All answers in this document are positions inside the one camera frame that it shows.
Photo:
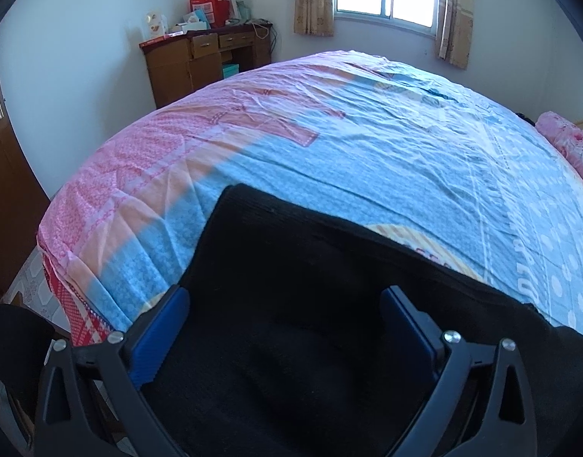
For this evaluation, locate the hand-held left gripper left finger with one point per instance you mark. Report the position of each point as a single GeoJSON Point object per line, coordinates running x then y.
{"type": "Point", "coordinates": [160, 338]}

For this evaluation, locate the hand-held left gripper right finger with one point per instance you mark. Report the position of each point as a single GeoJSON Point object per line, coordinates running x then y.
{"type": "Point", "coordinates": [405, 328]}

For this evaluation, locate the black pants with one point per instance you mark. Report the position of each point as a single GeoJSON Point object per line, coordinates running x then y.
{"type": "Point", "coordinates": [296, 295]}

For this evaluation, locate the printed bed sheet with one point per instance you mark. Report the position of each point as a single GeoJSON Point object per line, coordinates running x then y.
{"type": "Point", "coordinates": [367, 152]}

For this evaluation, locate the wooden door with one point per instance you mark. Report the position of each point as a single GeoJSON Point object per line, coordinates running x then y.
{"type": "Point", "coordinates": [5, 176]}

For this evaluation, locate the pink floral pillow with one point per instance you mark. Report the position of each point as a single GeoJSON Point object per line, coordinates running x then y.
{"type": "Point", "coordinates": [572, 143]}

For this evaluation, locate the wooden desk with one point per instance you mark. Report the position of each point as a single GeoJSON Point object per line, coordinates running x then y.
{"type": "Point", "coordinates": [177, 66]}

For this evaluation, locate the teal box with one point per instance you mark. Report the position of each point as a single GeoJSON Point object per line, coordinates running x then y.
{"type": "Point", "coordinates": [230, 71]}

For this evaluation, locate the flat red box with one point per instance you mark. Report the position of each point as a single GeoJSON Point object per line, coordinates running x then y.
{"type": "Point", "coordinates": [153, 41]}

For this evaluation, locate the blue tissue box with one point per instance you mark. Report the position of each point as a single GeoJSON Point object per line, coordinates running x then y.
{"type": "Point", "coordinates": [196, 21]}

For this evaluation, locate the red gift bag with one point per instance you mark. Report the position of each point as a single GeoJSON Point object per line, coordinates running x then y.
{"type": "Point", "coordinates": [215, 9]}

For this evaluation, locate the white paper bag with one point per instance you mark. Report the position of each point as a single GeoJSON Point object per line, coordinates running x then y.
{"type": "Point", "coordinates": [236, 9]}

